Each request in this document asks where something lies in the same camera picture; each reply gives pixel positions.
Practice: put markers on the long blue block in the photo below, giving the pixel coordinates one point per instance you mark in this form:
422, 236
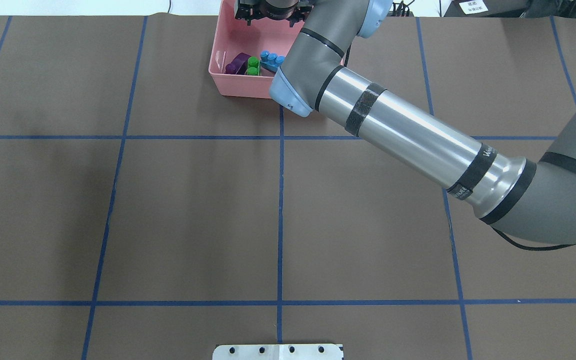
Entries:
271, 61

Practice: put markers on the green block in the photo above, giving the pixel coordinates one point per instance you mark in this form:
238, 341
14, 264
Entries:
253, 66

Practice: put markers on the purple block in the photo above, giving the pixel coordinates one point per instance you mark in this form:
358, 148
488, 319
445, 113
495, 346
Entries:
237, 66

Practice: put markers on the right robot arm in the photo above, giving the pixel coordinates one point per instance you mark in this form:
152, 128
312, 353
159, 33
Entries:
534, 201

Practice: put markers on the pink plastic box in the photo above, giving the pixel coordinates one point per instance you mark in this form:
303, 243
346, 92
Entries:
257, 40

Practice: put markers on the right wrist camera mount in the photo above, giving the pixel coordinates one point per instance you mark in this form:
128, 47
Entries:
293, 11

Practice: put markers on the white camera stand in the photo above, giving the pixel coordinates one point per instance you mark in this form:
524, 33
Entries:
295, 351

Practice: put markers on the usb hub with cables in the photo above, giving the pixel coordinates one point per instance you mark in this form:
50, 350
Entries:
401, 9

